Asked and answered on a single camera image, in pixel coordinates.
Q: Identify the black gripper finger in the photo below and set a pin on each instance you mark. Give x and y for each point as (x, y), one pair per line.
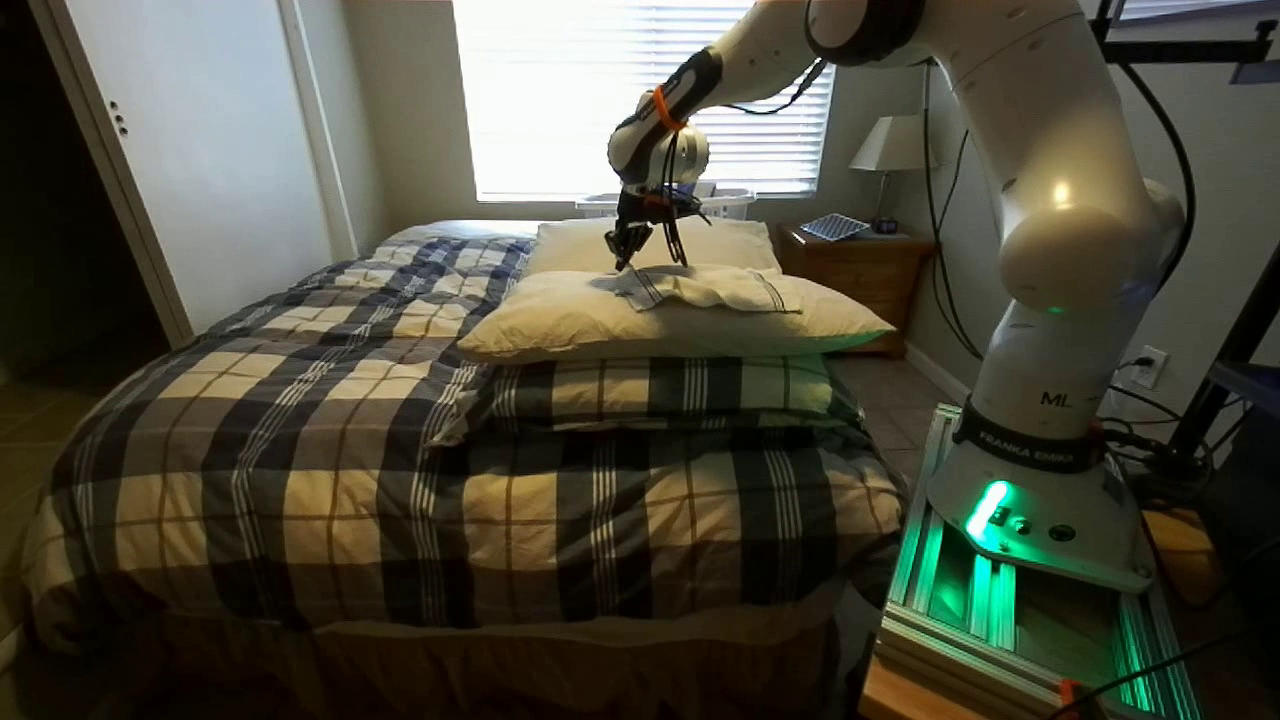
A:
(624, 244)
(678, 241)

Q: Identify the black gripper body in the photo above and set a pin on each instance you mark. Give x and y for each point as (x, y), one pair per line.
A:
(660, 206)

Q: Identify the white towel with stripes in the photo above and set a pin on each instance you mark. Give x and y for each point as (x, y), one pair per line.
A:
(727, 290)

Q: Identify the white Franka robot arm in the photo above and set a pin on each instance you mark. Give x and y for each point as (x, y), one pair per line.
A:
(1052, 146)

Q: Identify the plaid pillow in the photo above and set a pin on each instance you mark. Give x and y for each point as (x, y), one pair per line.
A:
(666, 385)

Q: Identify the book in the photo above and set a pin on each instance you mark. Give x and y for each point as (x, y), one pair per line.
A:
(832, 224)

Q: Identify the white window blinds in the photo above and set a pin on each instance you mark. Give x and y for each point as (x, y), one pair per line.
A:
(545, 95)

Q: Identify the wooden nightstand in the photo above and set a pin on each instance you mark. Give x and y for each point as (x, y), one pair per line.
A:
(866, 273)

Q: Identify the white table lamp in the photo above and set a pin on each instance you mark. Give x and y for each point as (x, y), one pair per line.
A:
(889, 146)

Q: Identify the plaid covered bed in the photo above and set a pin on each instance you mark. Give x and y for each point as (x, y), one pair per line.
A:
(295, 454)

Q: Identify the brown bed skirt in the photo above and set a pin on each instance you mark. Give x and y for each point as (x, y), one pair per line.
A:
(533, 665)

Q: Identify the white closet door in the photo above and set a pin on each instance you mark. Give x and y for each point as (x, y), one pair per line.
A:
(202, 160)

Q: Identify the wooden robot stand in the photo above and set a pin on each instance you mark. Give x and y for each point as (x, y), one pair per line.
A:
(906, 701)

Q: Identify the black metal stand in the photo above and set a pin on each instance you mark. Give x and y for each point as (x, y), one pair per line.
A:
(1187, 48)

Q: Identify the white wall outlet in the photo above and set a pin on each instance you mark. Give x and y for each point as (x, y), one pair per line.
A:
(1150, 360)

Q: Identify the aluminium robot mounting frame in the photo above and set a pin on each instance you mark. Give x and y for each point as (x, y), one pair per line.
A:
(985, 627)

